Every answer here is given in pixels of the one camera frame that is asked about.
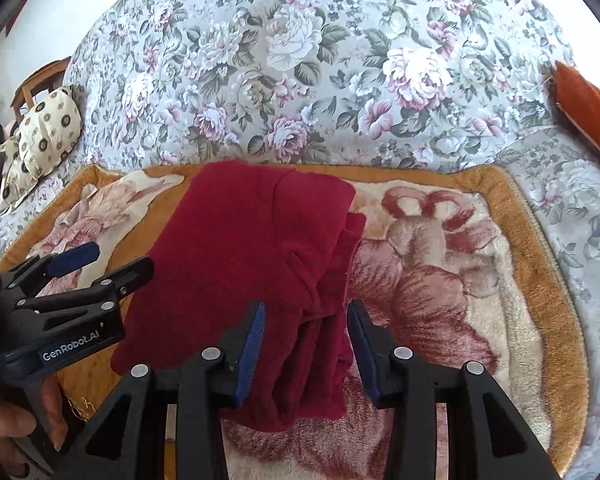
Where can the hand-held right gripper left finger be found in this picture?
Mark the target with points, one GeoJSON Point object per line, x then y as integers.
{"type": "Point", "coordinates": [250, 355]}

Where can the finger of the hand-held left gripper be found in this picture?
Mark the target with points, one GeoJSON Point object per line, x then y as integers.
{"type": "Point", "coordinates": [72, 256]}
{"type": "Point", "coordinates": [125, 275]}

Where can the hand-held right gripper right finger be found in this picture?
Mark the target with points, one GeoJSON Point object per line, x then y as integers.
{"type": "Point", "coordinates": [365, 360]}

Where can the red knit sweater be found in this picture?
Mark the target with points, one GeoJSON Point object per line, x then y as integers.
{"type": "Point", "coordinates": [230, 240]}

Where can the person's left hand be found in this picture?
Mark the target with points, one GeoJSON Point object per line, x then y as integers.
{"type": "Point", "coordinates": [2, 440]}

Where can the cream pillow with round print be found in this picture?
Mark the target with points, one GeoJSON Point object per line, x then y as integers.
{"type": "Point", "coordinates": [15, 175]}
{"type": "Point", "coordinates": [50, 130]}

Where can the plush floral blanket orange border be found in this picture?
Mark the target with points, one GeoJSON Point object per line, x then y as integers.
{"type": "Point", "coordinates": [455, 285]}

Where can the wooden chair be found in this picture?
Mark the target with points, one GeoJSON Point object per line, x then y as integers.
{"type": "Point", "coordinates": [37, 80]}

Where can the floral bedspread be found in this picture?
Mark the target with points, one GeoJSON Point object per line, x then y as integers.
{"type": "Point", "coordinates": [330, 60]}

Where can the orange velvet cushion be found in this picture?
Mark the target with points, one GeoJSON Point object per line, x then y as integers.
{"type": "Point", "coordinates": [590, 110]}

